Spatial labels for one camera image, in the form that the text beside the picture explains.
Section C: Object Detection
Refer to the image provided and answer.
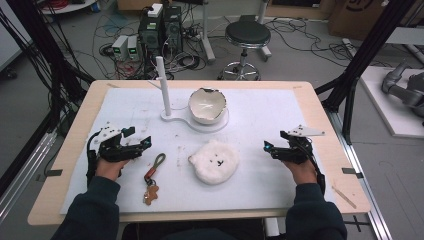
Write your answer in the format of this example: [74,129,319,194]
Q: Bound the gingerbread man keychain with strap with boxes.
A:
[142,152,167,206]

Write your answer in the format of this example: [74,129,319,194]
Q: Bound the grey bench power supply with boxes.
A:
[111,34,130,62]
[127,34,142,62]

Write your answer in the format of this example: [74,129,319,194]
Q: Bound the white eggshell-shaped bowl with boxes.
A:
[187,87,228,126]

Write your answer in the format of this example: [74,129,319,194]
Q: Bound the left hand-held gripper black cable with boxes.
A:
[85,130,102,188]

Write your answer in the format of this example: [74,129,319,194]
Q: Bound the white fluffy bear pouch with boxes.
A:
[187,139,241,186]

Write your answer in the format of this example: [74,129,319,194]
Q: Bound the right hand-held gripper black cable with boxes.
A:
[307,146,327,196]

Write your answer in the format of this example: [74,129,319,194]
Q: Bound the white metal stand leg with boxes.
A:
[199,0,217,65]

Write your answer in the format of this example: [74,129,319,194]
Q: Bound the black metal frame post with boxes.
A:
[314,0,410,145]

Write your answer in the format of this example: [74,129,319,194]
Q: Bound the person's dark trousers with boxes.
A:
[121,219,268,240]

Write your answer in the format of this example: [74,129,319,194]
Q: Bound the white platform board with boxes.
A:
[359,65,424,140]

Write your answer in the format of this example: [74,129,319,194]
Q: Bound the aluminium rail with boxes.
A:
[325,109,394,240]
[0,130,58,219]

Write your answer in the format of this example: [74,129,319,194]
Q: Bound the black computer tower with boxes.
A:
[162,5,184,52]
[137,3,165,56]

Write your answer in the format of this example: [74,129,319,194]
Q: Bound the thin wooden stick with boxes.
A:
[331,185,357,210]

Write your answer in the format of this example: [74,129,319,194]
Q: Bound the brown cardboard box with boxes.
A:
[327,0,424,42]

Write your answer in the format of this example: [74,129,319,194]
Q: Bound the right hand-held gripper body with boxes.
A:
[277,124,326,165]

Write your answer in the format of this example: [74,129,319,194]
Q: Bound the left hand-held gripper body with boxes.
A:
[97,122,144,164]

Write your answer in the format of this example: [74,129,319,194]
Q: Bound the person's right hand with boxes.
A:
[282,159,318,185]

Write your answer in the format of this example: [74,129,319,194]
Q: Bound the black frame post with cables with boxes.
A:
[0,0,96,134]

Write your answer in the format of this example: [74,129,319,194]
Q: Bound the person's left hand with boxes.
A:
[95,157,130,182]

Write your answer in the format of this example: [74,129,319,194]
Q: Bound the white stand with pole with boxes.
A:
[155,55,231,134]

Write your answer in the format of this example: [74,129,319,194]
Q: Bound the white table mat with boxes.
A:
[59,87,336,215]

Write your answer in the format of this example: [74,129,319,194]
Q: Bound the black round stool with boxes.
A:
[217,20,272,81]

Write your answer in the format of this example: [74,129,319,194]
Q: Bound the hand-held gripper black cable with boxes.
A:
[85,130,102,188]
[307,146,327,196]

